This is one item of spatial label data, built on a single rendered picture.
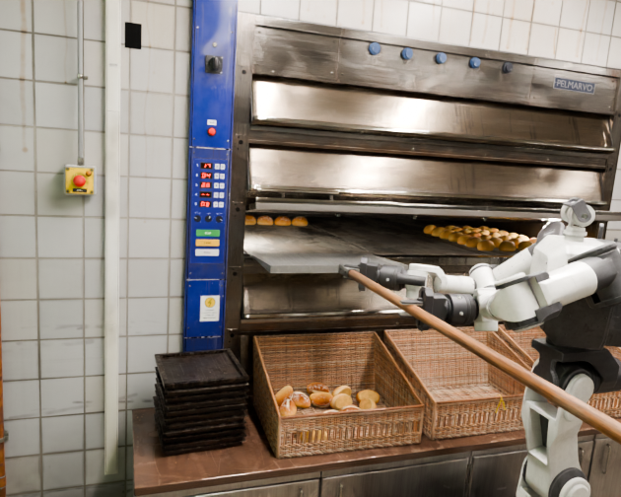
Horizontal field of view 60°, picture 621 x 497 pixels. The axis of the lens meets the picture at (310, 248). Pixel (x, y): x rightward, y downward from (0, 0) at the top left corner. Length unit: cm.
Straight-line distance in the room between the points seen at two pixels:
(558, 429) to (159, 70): 177
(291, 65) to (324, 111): 22
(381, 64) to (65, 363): 171
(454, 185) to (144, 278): 138
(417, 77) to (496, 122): 44
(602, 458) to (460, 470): 70
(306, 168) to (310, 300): 55
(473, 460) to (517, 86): 162
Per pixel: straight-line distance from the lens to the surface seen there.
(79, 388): 231
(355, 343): 240
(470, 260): 264
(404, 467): 213
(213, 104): 210
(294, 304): 229
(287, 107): 218
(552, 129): 284
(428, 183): 244
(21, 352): 227
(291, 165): 220
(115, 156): 208
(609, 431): 105
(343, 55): 230
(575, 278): 144
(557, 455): 193
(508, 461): 239
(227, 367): 203
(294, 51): 224
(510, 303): 138
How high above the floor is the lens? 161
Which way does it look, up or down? 10 degrees down
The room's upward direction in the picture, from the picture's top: 4 degrees clockwise
